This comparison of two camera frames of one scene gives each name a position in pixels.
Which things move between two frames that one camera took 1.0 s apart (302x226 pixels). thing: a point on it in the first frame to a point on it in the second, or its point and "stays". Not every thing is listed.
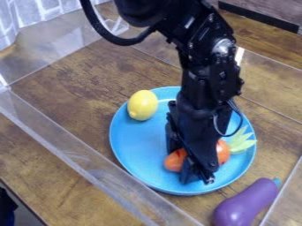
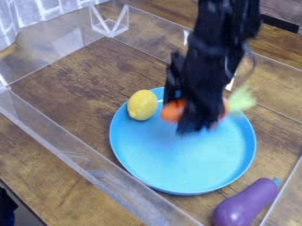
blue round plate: (137, 147) stays
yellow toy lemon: (141, 104) stays
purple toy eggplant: (246, 208) stays
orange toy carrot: (239, 142) to (240, 101)
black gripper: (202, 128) to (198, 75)
